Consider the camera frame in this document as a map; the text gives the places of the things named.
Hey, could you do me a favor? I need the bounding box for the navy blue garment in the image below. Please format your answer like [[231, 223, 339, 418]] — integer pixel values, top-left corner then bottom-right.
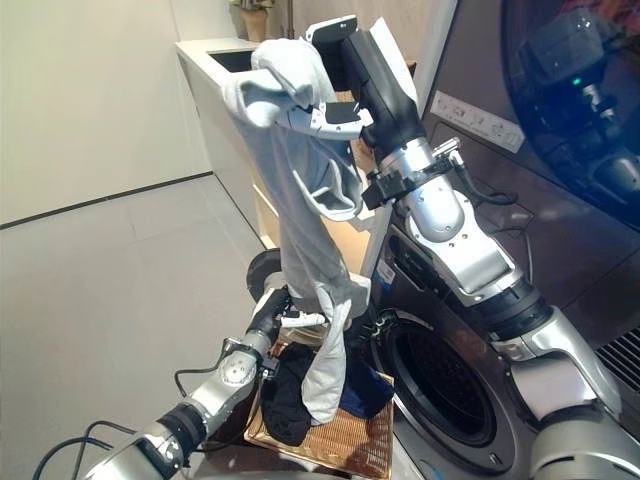
[[339, 349, 397, 420]]

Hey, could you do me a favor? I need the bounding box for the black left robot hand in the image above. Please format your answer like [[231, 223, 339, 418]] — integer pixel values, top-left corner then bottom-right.
[[252, 287, 327, 337]]

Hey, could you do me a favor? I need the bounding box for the black sink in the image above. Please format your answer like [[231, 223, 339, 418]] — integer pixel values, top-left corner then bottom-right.
[[206, 47, 259, 72]]

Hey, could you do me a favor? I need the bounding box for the brown wicker laundry tray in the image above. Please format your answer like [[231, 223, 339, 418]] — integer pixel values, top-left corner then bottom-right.
[[243, 339, 397, 480]]

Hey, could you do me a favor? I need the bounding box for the light grey garment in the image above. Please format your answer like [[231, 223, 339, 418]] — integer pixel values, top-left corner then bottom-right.
[[222, 37, 373, 427]]

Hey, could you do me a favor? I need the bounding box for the round washing machine door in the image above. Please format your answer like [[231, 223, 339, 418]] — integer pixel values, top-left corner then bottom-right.
[[246, 249, 377, 342]]

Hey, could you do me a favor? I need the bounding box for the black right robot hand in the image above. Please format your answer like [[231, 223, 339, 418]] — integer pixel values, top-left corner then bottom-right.
[[278, 13, 427, 160]]

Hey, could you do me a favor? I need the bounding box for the black vent grille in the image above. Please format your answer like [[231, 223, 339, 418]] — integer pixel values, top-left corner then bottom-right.
[[592, 327, 640, 392]]

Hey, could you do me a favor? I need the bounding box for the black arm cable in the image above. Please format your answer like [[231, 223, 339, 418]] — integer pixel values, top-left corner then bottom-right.
[[29, 367, 227, 480]]

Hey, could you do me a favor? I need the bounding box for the blue barcode sticker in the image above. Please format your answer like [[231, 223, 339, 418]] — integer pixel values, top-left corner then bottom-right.
[[377, 259, 397, 290]]

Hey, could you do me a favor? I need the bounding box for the white instruction sticker strip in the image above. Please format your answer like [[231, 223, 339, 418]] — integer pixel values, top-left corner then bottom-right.
[[432, 89, 526, 154]]

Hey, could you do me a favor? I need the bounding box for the black garment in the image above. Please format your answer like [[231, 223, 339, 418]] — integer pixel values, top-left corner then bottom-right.
[[262, 344, 322, 448]]

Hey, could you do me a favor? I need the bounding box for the white counter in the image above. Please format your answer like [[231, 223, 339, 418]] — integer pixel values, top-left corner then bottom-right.
[[174, 37, 382, 282]]

